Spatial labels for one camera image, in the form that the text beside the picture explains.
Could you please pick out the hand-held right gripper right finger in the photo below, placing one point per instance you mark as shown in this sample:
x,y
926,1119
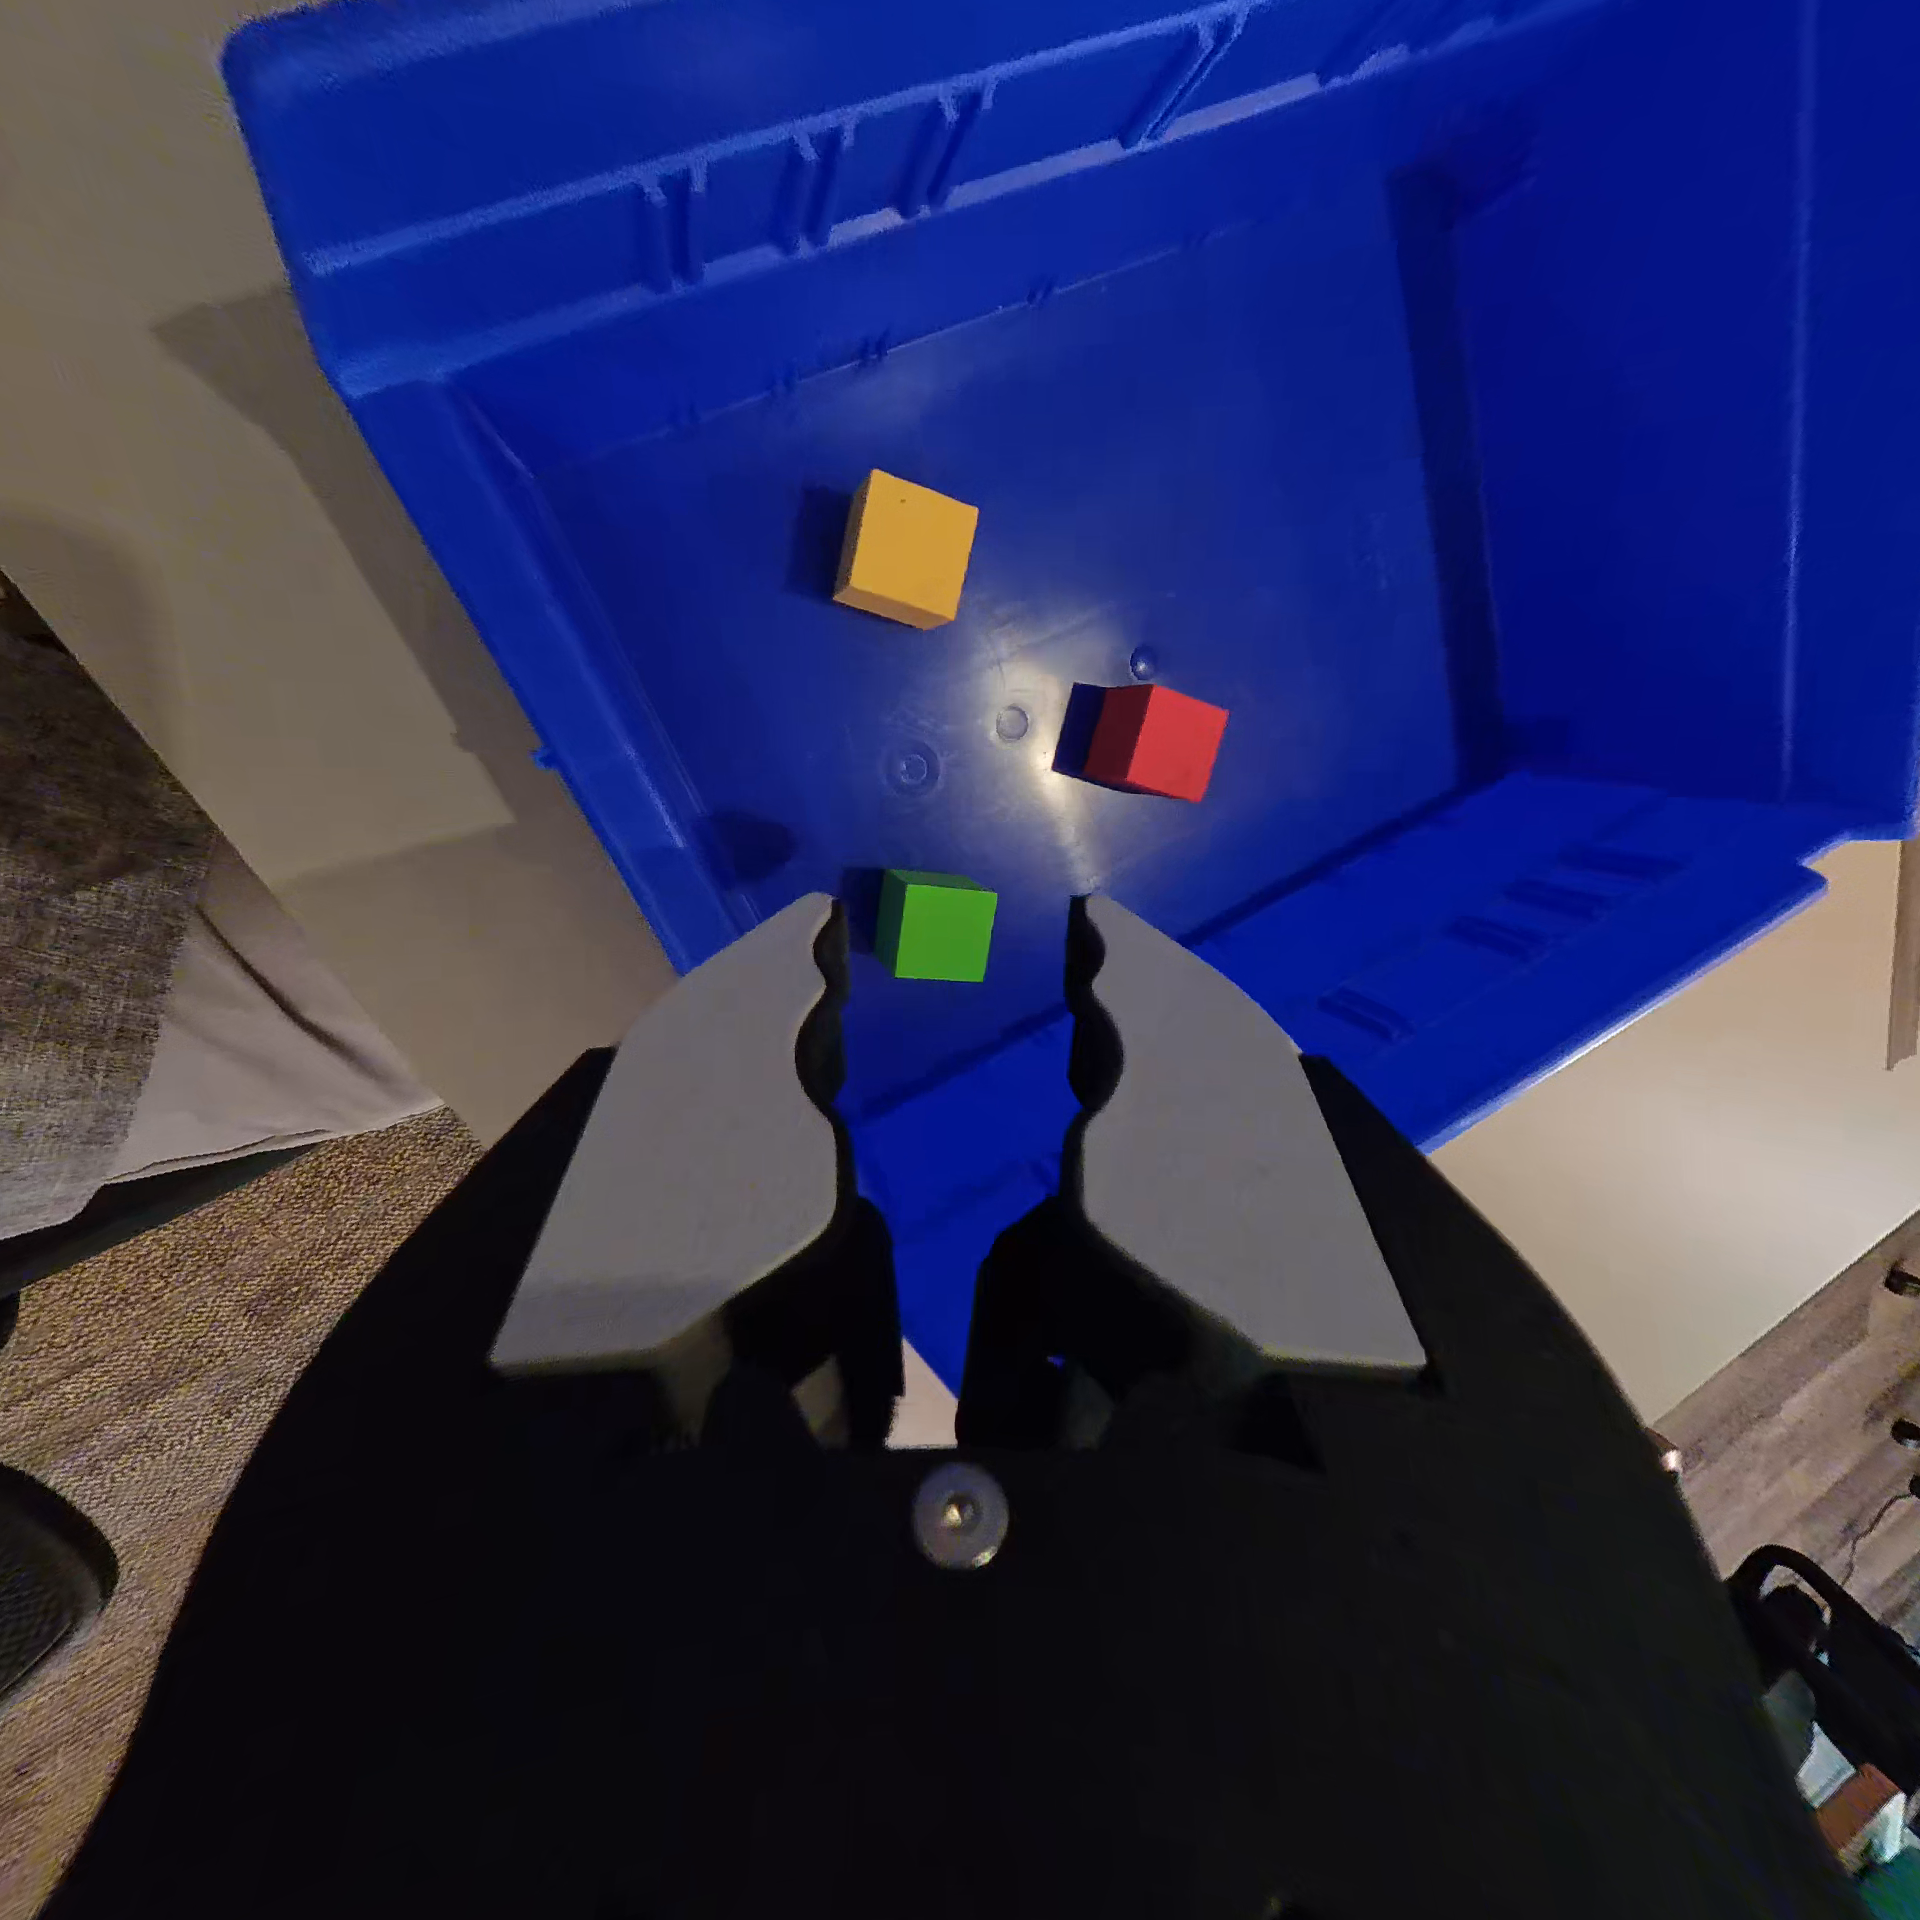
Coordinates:
x,y
1224,1185

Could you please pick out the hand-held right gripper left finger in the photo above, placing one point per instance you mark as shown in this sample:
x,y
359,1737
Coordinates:
x,y
692,1201

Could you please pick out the green wooden cube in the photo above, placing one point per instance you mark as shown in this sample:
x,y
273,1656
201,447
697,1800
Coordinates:
x,y
937,926

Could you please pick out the blue plastic bin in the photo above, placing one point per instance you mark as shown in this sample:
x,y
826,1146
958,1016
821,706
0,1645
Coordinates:
x,y
1276,451

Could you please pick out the pale desk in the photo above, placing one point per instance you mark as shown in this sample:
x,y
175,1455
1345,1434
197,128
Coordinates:
x,y
225,451

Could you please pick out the red wooden cube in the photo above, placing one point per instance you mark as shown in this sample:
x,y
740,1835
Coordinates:
x,y
1154,744

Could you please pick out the grey fabric seat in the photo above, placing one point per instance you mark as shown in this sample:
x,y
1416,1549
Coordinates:
x,y
89,901

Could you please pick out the yellow wooden cube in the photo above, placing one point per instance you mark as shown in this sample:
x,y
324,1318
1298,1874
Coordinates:
x,y
908,547

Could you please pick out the dark chair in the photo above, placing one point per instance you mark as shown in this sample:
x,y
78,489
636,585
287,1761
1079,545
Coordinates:
x,y
44,1575

